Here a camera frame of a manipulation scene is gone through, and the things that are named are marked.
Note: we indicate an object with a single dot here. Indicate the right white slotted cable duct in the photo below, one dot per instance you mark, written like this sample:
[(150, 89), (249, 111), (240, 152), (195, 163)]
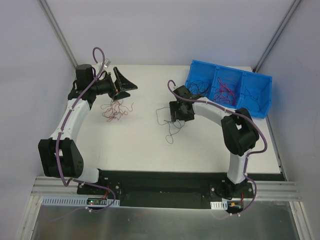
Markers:
[(219, 205)]

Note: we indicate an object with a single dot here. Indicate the aluminium frame post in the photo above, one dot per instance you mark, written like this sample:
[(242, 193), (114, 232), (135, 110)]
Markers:
[(293, 7), (44, 5)]

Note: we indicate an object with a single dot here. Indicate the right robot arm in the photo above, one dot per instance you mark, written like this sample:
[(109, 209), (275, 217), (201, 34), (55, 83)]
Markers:
[(239, 134)]

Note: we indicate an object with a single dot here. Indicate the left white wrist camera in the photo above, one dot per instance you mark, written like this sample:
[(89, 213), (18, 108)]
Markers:
[(103, 66)]

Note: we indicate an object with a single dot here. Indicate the aluminium front rail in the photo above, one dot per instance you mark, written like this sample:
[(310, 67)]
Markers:
[(266, 190)]

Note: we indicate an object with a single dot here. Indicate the blue plastic three-compartment bin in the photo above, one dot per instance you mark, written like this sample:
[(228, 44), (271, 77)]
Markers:
[(231, 87)]

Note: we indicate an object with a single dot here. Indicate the white slotted cable duct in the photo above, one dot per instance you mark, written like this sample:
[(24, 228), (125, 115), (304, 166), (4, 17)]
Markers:
[(219, 205), (79, 202)]

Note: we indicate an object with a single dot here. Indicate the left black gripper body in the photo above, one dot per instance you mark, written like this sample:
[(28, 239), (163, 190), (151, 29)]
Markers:
[(115, 86)]

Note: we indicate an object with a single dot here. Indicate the right aluminium frame post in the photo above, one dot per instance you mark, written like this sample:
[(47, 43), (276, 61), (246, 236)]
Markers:
[(293, 7)]

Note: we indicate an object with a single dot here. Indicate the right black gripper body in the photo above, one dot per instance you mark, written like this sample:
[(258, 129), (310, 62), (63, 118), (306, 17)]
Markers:
[(175, 111)]

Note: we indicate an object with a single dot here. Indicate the left aluminium frame post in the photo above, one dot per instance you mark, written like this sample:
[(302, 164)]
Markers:
[(44, 5)]

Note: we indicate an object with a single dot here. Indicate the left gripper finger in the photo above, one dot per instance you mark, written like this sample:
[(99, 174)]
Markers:
[(120, 95), (122, 84)]

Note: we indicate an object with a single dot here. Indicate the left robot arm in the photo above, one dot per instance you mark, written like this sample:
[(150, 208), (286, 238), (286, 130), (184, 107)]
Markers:
[(59, 155)]

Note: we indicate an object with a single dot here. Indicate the left white slotted cable duct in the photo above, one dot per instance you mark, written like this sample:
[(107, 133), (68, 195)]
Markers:
[(79, 202)]

